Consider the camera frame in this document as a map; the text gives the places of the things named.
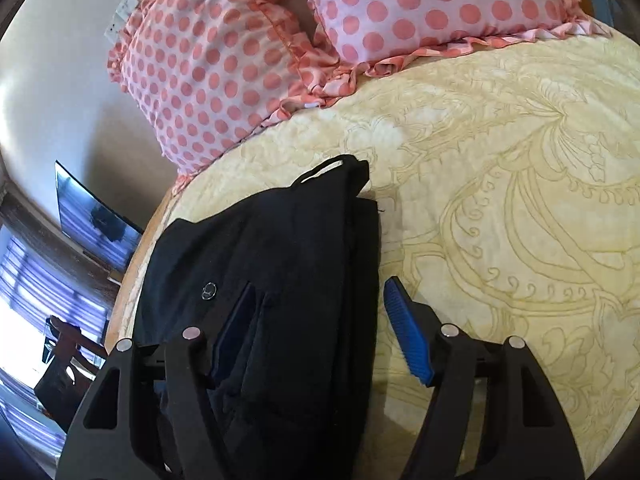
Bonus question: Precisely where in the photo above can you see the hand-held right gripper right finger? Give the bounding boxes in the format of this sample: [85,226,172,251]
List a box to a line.
[382,276,586,480]

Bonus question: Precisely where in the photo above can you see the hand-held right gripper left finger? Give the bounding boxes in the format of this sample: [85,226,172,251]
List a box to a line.
[55,282,258,480]

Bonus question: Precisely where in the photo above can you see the black pants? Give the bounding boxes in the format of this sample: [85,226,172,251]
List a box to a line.
[135,156,383,480]

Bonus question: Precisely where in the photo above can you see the yellow patterned bed sheet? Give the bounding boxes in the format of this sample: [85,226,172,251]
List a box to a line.
[107,17,640,480]

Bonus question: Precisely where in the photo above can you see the wooden chair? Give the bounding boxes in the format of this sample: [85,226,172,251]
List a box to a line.
[34,314,108,433]

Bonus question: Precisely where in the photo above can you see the flat screen television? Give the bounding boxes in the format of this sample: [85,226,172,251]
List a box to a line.
[55,160,145,272]

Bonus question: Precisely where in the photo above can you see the window curtain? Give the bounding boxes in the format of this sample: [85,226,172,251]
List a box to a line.
[0,230,111,461]

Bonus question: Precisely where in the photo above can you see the pink polka dot pillow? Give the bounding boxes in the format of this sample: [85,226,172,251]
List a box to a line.
[107,0,361,183]
[280,0,583,78]

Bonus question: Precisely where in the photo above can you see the white wall sockets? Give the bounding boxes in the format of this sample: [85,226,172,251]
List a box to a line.
[104,0,143,48]

